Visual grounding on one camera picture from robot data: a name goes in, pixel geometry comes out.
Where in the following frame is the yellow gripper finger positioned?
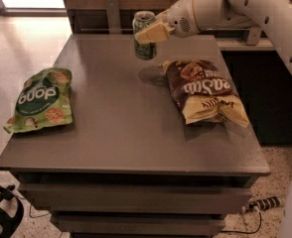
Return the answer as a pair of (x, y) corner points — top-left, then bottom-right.
(155, 10), (168, 23)
(134, 21), (175, 45)

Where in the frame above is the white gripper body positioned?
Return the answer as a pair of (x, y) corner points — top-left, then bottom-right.
(167, 0), (199, 38)

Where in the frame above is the green soda can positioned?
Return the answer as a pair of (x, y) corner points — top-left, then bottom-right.
(132, 11), (157, 60)

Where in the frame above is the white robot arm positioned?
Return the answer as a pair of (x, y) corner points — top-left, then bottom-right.
(134, 0), (292, 75)

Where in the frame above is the brown and yellow chip bag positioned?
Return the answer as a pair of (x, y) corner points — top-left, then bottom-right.
(160, 59), (249, 127)

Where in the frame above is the green rice chip bag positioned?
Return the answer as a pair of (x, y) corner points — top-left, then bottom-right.
(4, 67), (73, 133)

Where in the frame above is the grey drawer cabinet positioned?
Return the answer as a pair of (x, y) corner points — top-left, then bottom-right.
(0, 35), (269, 238)

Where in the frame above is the white power strip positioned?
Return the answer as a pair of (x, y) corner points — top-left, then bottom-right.
(241, 196), (284, 214)

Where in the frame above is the black chair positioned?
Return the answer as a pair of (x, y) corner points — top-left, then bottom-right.
(0, 185), (24, 238)

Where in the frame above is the left metal wall bracket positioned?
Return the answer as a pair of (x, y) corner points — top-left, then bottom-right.
(104, 0), (122, 35)

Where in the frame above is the metal wall bracket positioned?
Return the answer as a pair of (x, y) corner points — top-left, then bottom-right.
(104, 0), (122, 35)
(242, 26), (262, 46)

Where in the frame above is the right metal wall bracket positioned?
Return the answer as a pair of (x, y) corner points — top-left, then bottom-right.
(242, 26), (262, 46)

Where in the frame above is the black power cable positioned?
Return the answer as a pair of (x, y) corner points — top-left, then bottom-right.
(219, 210), (263, 235)

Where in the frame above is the thin cable on floor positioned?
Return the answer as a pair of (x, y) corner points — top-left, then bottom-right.
(0, 177), (51, 219)

